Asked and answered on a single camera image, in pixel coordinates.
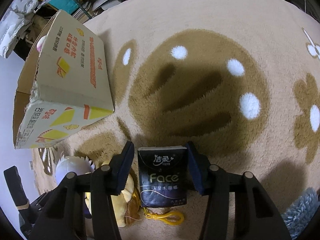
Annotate black Face tissue pack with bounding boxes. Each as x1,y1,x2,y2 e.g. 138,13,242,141
138,146,188,208

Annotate grey fluffy slipper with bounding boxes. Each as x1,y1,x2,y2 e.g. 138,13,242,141
281,187,319,239

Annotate purple white plush doll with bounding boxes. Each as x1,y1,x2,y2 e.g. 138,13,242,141
55,155,95,185

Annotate cardboard box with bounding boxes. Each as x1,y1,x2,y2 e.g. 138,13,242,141
12,10,114,149

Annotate beige patterned carpet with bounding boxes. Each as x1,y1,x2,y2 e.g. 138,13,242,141
33,0,319,211

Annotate pink plush toy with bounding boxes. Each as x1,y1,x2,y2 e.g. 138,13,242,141
36,35,46,53

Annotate white puffer jacket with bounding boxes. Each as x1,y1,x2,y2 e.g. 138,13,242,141
1,0,39,59

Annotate yellow bear plush keychain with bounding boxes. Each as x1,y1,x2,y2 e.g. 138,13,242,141
85,160,185,228

